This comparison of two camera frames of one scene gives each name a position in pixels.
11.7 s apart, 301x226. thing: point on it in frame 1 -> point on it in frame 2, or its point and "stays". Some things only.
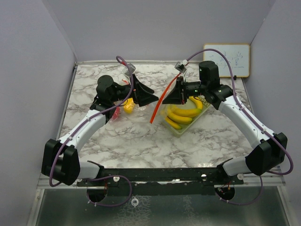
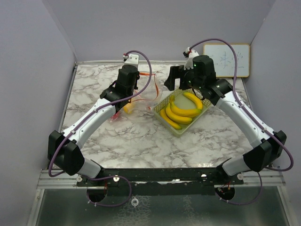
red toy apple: [116, 113] stays
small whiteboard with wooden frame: [238, 54] stays
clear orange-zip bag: [172, 115] -> [153, 94]
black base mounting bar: [161, 181] stays
